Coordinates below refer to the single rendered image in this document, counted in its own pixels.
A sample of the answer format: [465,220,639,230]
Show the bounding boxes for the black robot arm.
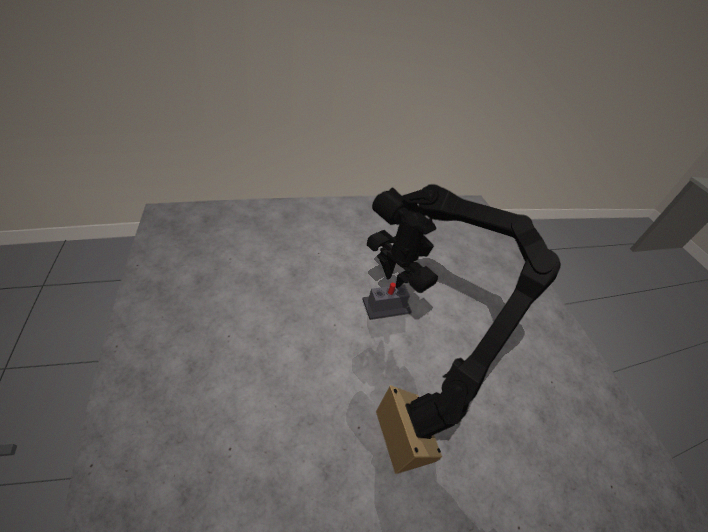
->
[372,184,561,439]

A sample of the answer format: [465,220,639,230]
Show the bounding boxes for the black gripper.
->
[367,230,438,293]

